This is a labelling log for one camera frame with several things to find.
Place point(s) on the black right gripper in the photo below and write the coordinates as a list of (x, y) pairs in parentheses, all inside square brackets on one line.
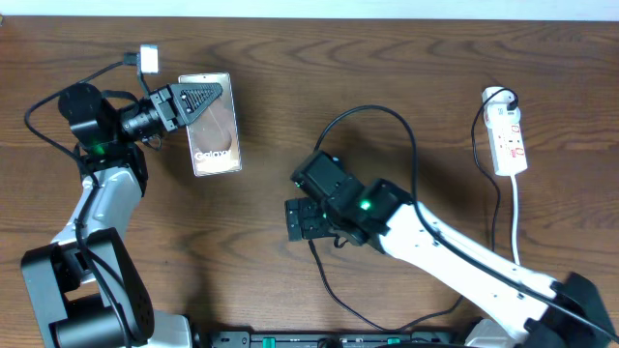
[(300, 219)]

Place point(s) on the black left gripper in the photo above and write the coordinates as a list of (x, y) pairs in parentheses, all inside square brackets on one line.
[(164, 102)]

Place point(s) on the grey Galaxy smartphone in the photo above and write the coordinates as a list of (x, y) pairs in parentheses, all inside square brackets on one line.
[(213, 137)]

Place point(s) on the white power strip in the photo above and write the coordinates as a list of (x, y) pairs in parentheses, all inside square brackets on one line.
[(502, 116)]

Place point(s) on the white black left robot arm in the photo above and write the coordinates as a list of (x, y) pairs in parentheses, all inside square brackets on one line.
[(84, 287)]

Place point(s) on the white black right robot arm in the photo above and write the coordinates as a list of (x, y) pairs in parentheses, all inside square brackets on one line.
[(524, 308)]

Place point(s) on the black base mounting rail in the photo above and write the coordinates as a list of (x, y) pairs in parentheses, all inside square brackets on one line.
[(238, 339)]

